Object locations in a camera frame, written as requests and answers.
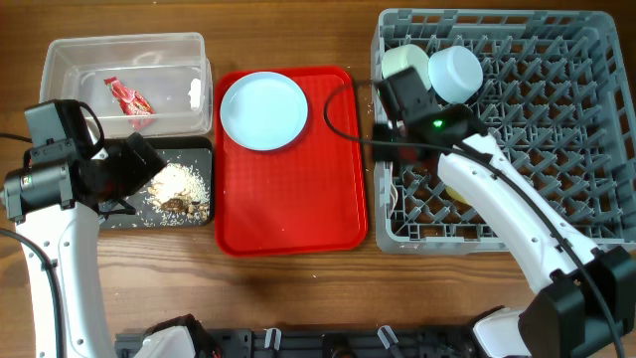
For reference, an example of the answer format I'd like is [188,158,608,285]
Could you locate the mint green bowl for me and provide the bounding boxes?
[381,44,431,90]

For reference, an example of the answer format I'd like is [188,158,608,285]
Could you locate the food scraps and rice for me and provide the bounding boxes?
[116,162,211,228]

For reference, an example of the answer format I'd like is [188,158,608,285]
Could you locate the yellow plastic cup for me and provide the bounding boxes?
[445,186,468,205]

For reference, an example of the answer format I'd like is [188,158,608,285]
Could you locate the light blue small bowl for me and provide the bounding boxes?
[428,46,484,103]

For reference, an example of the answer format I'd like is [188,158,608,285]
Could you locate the red snack wrapper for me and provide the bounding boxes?
[104,77,155,131]

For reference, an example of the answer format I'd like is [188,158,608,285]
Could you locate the white napkin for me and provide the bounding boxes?
[188,79,202,110]

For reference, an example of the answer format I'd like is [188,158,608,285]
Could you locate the light blue plate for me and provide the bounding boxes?
[220,72,309,151]

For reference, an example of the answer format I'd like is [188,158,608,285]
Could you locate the white plastic fork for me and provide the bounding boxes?
[388,171,398,216]

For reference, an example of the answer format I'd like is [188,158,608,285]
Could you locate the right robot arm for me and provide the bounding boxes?
[374,68,635,357]

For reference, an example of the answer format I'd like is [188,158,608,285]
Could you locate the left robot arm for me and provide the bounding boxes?
[1,99,166,357]

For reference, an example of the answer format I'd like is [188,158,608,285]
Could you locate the grey dishwasher rack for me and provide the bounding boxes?
[371,8,635,255]

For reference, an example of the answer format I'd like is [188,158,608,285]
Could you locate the black plastic tray bin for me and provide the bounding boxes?
[100,136,214,230]

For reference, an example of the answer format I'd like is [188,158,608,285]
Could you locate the clear plastic bin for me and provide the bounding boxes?
[40,32,212,138]

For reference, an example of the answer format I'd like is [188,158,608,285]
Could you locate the red serving tray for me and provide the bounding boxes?
[214,66,368,257]

